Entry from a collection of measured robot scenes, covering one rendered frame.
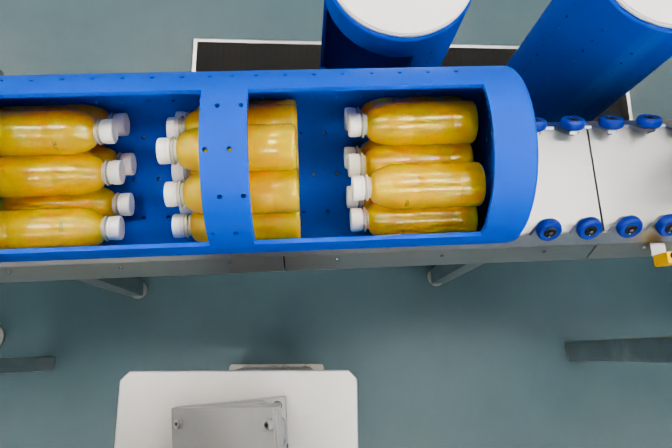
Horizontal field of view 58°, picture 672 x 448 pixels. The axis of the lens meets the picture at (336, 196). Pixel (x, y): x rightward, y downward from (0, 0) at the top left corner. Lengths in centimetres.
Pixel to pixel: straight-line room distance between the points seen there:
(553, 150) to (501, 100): 37
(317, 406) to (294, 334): 116
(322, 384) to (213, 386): 15
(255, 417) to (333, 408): 17
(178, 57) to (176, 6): 21
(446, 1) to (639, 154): 48
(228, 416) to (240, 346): 127
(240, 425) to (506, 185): 47
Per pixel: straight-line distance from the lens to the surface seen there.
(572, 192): 123
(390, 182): 91
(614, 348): 189
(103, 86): 92
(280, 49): 211
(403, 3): 116
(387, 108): 95
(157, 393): 88
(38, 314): 218
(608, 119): 125
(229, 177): 82
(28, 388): 218
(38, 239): 102
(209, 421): 78
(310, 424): 86
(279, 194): 89
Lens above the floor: 200
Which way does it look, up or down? 75 degrees down
